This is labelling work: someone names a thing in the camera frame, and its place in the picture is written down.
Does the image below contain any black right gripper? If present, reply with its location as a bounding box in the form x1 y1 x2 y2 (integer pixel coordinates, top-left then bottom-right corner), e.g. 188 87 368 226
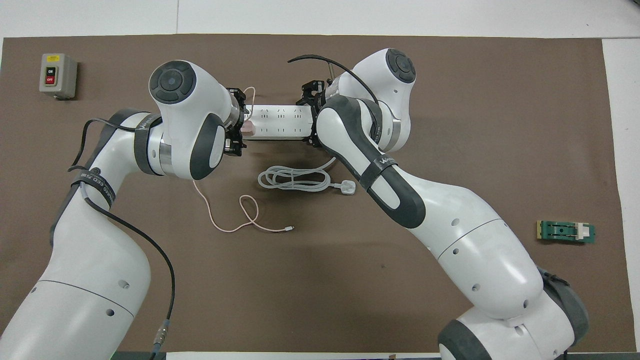
301 80 329 148

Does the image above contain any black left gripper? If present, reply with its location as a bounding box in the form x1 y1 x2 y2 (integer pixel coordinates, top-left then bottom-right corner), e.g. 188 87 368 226
223 87 251 157

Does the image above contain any white power strip with cord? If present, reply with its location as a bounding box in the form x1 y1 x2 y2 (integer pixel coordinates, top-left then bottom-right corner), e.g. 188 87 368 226
245 104 357 196

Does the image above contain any pink charging cable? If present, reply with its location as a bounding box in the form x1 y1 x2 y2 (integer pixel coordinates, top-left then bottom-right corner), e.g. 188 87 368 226
192 86 295 234

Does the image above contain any brown table mat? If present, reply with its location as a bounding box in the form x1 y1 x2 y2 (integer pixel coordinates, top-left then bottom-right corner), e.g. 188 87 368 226
0 34 623 353

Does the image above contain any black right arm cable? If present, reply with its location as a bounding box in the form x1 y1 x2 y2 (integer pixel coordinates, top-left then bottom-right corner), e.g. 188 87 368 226
287 54 381 108

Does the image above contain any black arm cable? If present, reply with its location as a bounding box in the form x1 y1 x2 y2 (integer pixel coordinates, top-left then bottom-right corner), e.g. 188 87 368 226
67 117 176 358
287 54 381 108

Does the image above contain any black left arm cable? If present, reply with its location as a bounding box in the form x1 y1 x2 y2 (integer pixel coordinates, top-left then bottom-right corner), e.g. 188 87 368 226
67 117 176 358

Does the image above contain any grey on-off switch box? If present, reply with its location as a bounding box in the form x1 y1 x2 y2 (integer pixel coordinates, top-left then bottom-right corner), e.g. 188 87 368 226
39 53 78 100

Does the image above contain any green knife switch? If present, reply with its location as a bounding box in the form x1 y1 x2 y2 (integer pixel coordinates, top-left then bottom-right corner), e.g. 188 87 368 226
536 220 596 245

